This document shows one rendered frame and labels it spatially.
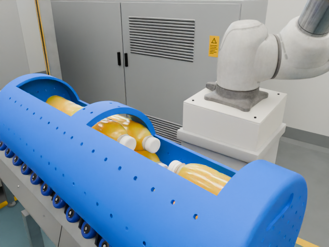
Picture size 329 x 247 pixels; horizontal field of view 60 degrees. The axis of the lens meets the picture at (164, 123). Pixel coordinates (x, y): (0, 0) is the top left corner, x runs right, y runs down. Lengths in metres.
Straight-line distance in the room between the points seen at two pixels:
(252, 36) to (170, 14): 1.38
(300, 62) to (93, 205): 0.77
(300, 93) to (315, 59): 2.28
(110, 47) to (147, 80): 0.50
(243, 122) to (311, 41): 0.32
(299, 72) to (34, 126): 0.83
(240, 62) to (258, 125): 0.21
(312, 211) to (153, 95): 1.55
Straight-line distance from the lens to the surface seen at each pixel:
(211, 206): 0.41
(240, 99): 1.03
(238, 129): 0.99
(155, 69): 2.45
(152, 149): 0.71
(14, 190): 1.14
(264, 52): 1.00
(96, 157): 0.56
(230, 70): 1.00
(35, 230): 1.45
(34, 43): 5.97
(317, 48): 1.01
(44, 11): 1.65
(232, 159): 1.03
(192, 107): 1.04
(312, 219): 2.42
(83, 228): 0.75
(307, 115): 3.37
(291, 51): 1.02
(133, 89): 2.68
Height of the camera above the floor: 1.47
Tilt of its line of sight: 24 degrees down
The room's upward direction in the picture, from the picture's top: straight up
